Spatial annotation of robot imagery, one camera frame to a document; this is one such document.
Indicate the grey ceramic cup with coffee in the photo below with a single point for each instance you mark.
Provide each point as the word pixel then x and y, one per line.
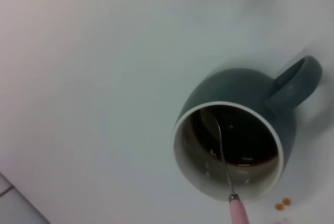
pixel 235 140

